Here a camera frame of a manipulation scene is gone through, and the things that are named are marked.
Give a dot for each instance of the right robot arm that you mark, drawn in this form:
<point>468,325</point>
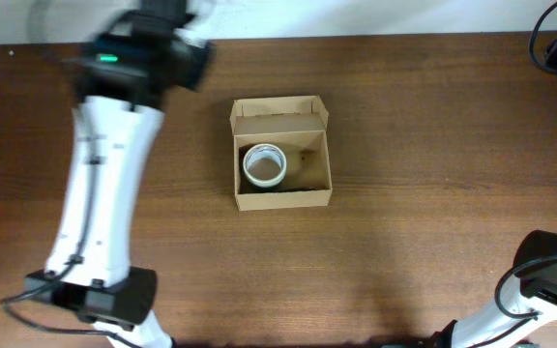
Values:
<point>524,300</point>

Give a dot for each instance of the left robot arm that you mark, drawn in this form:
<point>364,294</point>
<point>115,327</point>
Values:
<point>121,79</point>

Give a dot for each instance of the white masking tape roll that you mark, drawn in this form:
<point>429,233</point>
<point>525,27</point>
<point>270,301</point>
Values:
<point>249,173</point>

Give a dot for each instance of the cardboard box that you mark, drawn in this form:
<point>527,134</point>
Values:
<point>280,143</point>

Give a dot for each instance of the black slim pen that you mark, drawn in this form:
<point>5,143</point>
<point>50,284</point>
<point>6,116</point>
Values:
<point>301,189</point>

